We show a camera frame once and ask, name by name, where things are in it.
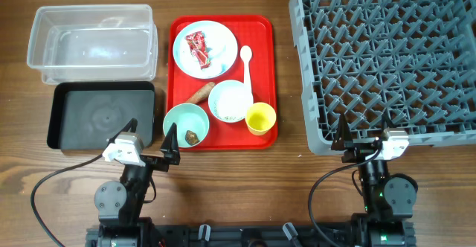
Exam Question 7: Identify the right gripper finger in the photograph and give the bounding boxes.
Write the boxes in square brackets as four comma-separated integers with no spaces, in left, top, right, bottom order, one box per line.
[331,114,353,151]
[381,112,395,131]

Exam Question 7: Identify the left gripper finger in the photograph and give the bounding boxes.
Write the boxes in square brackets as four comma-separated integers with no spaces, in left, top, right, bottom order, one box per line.
[160,123,179,155]
[107,118,138,144]

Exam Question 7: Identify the brown food scrap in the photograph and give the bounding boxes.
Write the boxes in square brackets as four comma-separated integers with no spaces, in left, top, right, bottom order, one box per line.
[185,130,200,146]

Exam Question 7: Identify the green bowl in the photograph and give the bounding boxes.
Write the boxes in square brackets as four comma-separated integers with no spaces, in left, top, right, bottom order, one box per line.
[162,103,210,148]

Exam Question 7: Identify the orange carrot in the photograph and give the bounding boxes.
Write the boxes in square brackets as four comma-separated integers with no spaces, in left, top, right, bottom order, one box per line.
[185,82,215,104]

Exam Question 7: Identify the white rice grains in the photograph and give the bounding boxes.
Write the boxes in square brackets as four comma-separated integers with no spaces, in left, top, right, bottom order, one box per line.
[215,91,250,123]

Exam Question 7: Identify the light blue bowl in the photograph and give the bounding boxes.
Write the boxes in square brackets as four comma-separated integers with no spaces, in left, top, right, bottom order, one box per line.
[208,80,254,124]

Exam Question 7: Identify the yellow plastic cup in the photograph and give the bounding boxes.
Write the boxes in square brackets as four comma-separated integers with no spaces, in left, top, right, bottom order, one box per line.
[245,102,277,135]

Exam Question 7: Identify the red snack wrapper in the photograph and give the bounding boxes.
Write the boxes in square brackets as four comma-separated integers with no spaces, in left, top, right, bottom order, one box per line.
[185,31,210,69]

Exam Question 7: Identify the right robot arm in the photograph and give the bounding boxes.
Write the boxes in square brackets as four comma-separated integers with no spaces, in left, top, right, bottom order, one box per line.
[331,115,418,246]

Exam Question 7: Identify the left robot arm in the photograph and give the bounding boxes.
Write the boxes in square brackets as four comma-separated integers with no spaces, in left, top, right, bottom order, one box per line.
[86,118,180,247]

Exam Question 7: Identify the grey dishwasher rack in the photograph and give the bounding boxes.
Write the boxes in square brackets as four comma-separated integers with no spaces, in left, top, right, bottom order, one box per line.
[289,0,475,155]

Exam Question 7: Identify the black plastic tray bin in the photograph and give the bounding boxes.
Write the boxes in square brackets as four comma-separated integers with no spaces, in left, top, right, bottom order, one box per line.
[47,81,155,150]

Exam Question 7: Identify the clear plastic bin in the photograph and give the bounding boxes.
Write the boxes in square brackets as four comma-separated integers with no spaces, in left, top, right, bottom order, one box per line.
[26,4,158,85]

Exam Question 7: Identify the red serving tray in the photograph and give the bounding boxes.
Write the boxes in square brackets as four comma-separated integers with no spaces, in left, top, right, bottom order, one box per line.
[167,15,278,151]

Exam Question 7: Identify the light blue plate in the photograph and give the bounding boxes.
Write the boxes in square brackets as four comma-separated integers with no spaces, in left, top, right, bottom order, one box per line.
[172,20,238,80]

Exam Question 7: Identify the white plastic spoon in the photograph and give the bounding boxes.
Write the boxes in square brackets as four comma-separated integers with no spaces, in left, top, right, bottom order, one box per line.
[239,45,252,94]

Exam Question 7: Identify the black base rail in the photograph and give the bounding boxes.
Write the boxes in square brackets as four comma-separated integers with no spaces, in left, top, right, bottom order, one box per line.
[84,222,416,247]

